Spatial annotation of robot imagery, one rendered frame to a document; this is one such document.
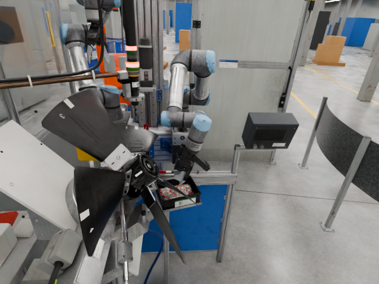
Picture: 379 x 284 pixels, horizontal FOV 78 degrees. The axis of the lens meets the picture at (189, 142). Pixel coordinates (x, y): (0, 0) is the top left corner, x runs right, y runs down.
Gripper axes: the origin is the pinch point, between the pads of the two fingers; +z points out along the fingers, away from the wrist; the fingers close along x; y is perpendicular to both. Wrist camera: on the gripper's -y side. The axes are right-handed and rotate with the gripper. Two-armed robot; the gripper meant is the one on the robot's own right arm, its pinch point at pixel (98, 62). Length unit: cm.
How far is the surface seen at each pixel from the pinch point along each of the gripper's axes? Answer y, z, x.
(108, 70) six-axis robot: 322, 71, 75
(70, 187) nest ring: -64, 32, -2
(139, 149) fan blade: -46, 27, -25
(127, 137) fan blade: -37.2, 25.6, -18.7
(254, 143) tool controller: -19, 39, -86
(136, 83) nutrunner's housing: -52, -3, -26
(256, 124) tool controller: -22, 26, -84
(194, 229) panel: -15, 111, -56
